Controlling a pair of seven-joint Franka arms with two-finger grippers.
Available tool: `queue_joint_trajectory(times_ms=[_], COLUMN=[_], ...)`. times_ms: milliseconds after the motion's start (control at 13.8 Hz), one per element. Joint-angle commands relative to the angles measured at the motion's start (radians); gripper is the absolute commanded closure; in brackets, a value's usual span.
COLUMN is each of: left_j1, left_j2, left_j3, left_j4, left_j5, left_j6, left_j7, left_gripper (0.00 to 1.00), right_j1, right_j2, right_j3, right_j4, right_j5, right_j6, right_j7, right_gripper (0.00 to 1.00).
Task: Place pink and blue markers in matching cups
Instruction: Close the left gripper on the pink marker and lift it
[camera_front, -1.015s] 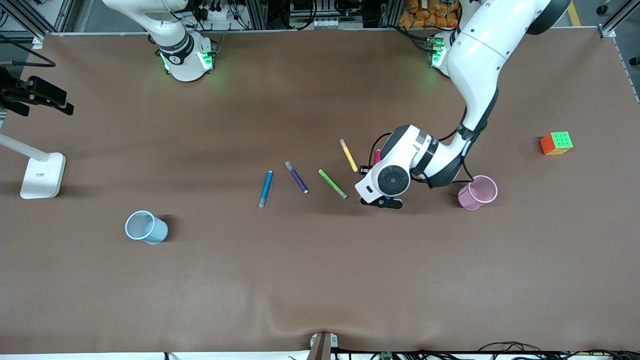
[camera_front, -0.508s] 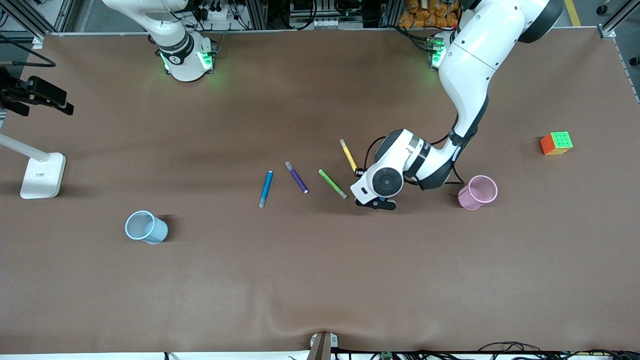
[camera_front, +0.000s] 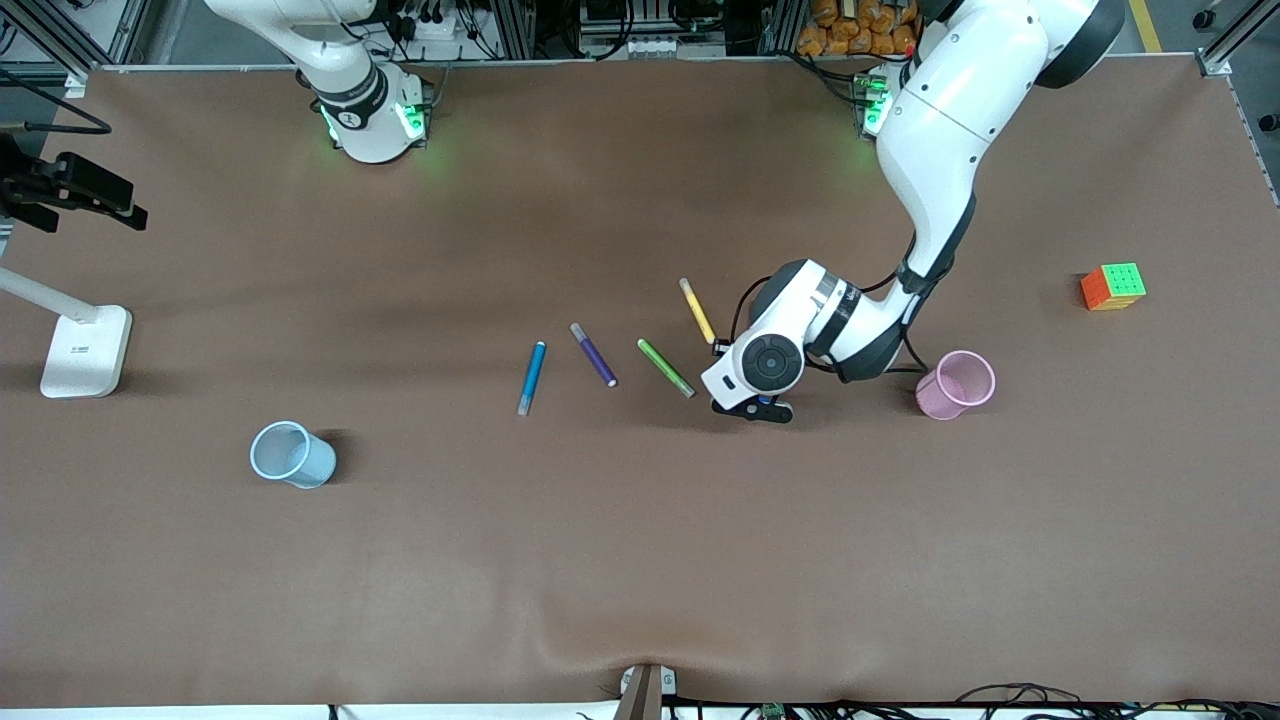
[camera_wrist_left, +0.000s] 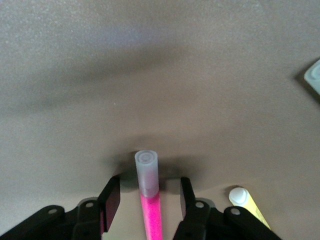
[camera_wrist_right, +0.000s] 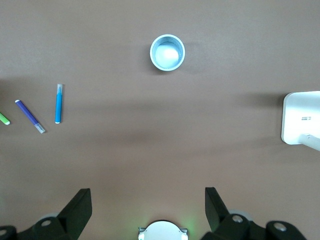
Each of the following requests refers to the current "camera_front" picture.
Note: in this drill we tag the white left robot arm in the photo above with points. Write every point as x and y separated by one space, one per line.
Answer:
940 130

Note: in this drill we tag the metal table edge clamp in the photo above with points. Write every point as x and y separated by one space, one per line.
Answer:
645 692

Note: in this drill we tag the orange snack bag pile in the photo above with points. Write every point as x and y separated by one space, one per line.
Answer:
850 25

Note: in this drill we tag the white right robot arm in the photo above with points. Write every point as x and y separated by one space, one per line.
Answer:
360 100

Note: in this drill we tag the white power strip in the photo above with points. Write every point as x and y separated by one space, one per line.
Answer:
440 25

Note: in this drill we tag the blue marker pen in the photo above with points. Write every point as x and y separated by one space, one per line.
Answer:
532 378

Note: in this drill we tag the light blue plastic cup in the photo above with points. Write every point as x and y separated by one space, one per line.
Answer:
290 455

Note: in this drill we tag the aluminium frame corner post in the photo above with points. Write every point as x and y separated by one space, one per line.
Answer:
1225 45

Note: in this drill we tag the green marker pen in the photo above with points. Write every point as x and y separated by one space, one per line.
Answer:
665 367

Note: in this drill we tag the white lamp stand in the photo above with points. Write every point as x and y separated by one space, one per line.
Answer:
85 350

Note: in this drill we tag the purple marker pen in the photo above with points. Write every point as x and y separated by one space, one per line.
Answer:
594 356

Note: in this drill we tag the pink plastic cup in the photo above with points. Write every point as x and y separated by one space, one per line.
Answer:
955 388

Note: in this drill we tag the yellow marker pen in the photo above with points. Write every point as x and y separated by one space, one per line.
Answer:
697 310

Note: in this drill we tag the multicoloured puzzle cube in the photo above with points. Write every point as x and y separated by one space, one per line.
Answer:
1115 285

